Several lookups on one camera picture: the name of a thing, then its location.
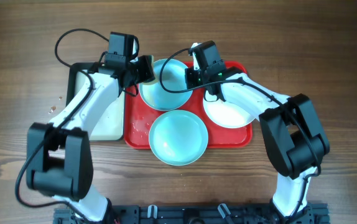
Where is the light blue plate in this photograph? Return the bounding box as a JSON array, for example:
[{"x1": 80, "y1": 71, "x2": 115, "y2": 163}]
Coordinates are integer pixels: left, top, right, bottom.
[{"x1": 139, "y1": 59, "x2": 192, "y2": 111}]

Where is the mint green plate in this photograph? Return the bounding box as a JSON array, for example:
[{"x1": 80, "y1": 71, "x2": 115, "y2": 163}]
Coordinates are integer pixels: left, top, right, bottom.
[{"x1": 149, "y1": 110, "x2": 209, "y2": 166}]

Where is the green yellow sponge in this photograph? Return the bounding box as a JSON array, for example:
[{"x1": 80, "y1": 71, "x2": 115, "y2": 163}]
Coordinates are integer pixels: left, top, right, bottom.
[{"x1": 142, "y1": 55, "x2": 159, "y2": 85}]

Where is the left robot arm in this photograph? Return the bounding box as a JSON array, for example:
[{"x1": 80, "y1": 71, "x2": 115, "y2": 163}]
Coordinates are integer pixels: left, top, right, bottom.
[{"x1": 15, "y1": 32, "x2": 155, "y2": 223}]

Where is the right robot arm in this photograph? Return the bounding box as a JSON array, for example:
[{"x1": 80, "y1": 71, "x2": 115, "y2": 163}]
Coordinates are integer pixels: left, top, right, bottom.
[{"x1": 185, "y1": 40, "x2": 330, "y2": 223}]

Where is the red plastic tray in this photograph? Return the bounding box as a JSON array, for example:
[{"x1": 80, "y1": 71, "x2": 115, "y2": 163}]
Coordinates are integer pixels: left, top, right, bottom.
[{"x1": 123, "y1": 60, "x2": 253, "y2": 150}]

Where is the black water basin tray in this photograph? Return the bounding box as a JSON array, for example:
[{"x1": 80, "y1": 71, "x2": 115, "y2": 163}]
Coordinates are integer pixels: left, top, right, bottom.
[{"x1": 66, "y1": 62, "x2": 125, "y2": 141}]

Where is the white plate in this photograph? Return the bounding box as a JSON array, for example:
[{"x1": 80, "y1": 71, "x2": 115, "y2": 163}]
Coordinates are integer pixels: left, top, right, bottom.
[{"x1": 203, "y1": 91, "x2": 255, "y2": 129}]

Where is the right black cable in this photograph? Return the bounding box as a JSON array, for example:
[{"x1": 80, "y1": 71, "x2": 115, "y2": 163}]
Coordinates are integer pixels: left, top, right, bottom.
[{"x1": 159, "y1": 47, "x2": 322, "y2": 218}]

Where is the black cable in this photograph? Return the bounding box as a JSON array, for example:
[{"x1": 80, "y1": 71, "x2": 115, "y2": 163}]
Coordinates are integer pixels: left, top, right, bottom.
[
  {"x1": 159, "y1": 47, "x2": 322, "y2": 218},
  {"x1": 14, "y1": 28, "x2": 139, "y2": 224}
]

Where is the left black cable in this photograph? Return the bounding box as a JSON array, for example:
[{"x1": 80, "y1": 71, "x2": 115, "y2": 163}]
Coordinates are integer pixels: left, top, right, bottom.
[{"x1": 14, "y1": 28, "x2": 139, "y2": 224}]

